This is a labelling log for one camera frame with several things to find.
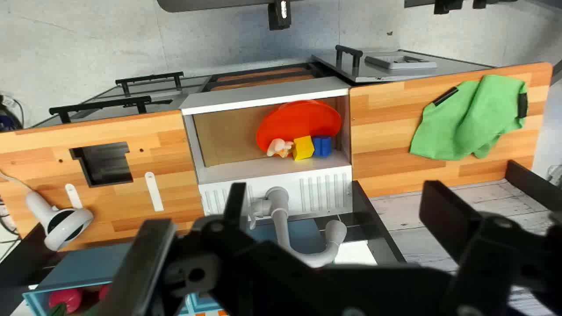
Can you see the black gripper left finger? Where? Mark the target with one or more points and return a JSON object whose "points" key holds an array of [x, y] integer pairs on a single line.
{"points": [[146, 264]]}

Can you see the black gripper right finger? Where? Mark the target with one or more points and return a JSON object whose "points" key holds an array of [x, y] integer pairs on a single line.
{"points": [[510, 264]]}

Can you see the green cloth towel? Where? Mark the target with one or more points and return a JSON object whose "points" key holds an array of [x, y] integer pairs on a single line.
{"points": [[468, 120]]}

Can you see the white plastic strip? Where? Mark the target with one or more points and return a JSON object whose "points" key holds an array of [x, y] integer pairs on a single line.
{"points": [[73, 195], [155, 192]]}

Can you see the pink object in bin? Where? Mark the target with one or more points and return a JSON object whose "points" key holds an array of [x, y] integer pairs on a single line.
{"points": [[64, 299]]}

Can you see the white VR controller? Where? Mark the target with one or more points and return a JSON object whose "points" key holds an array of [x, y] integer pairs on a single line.
{"points": [[62, 225]]}

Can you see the grey toy faucet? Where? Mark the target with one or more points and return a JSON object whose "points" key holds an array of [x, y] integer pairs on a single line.
{"points": [[280, 216]]}

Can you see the black clip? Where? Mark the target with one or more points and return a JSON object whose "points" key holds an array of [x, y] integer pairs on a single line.
{"points": [[522, 106], [445, 97]]}

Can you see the yellow toy block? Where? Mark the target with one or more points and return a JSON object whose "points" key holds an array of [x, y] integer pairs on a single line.
{"points": [[303, 149]]}

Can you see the white toy sink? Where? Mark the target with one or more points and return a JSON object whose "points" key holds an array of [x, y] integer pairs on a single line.
{"points": [[257, 100]]}

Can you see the orange plastic bowl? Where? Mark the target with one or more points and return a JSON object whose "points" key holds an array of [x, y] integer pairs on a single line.
{"points": [[296, 120]]}

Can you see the blue toy block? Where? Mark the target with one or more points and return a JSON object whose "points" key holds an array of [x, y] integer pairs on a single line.
{"points": [[322, 146]]}

